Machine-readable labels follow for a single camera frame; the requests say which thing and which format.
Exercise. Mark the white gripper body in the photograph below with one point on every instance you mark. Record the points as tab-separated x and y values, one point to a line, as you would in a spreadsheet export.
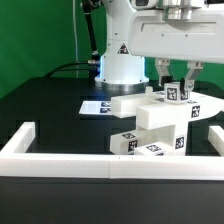
199	39

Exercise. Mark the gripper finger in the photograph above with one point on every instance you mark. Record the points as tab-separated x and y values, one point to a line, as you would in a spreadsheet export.
162	65
194	69

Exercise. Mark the white tagged cube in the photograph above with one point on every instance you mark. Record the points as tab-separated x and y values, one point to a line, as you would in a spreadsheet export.
173	94

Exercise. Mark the white chair back frame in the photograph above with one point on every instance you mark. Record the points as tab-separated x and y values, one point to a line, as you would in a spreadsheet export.
152	111

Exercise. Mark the white chair seat part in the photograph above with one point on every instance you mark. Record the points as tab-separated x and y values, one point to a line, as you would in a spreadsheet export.
173	135

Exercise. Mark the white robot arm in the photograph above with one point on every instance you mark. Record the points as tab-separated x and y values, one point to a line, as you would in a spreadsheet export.
118	67

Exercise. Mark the white marker sheet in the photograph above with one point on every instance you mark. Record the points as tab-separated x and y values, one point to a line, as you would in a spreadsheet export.
95	108

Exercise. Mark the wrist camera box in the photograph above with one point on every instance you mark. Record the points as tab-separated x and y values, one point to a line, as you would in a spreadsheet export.
144	4

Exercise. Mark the white U-shaped fence frame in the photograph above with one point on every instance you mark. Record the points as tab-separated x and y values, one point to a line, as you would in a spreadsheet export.
15	160

